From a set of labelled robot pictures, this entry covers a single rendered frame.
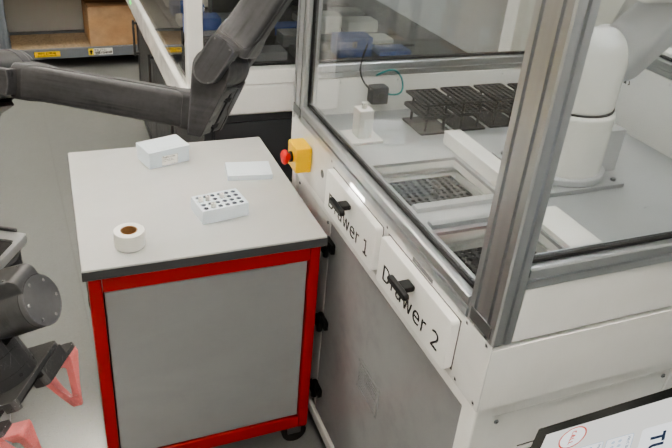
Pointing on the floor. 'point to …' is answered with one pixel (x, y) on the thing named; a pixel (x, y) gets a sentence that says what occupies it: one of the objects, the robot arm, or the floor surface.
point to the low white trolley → (197, 298)
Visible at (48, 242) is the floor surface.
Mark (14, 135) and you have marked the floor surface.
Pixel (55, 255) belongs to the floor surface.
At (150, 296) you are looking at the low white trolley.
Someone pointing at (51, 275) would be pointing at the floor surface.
